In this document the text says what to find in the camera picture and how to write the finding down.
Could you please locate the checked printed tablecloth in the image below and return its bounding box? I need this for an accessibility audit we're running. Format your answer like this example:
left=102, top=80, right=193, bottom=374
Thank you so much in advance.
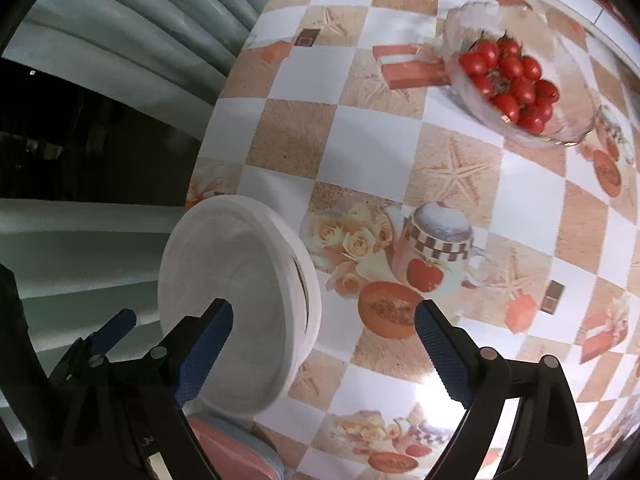
left=185, top=0, right=640, bottom=480

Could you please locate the clear glass bowl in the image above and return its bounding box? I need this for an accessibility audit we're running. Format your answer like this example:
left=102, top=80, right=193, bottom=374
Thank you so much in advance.
left=434, top=1, right=600, bottom=150

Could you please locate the pile of cherry tomatoes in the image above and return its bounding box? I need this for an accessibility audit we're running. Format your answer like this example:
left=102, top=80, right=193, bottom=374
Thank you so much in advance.
left=457, top=32, right=561, bottom=136

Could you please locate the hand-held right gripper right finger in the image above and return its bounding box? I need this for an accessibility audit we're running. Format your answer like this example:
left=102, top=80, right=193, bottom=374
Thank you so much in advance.
left=414, top=300, right=589, bottom=480

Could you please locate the pink square plate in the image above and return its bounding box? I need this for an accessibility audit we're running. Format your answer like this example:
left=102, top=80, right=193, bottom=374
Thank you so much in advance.
left=186, top=412, right=281, bottom=480

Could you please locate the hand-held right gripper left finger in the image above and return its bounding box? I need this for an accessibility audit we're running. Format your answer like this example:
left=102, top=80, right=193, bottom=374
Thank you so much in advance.
left=60, top=298, right=234, bottom=480

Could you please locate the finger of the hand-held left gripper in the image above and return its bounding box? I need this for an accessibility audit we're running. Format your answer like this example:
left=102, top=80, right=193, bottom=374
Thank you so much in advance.
left=49, top=309, right=138, bottom=377

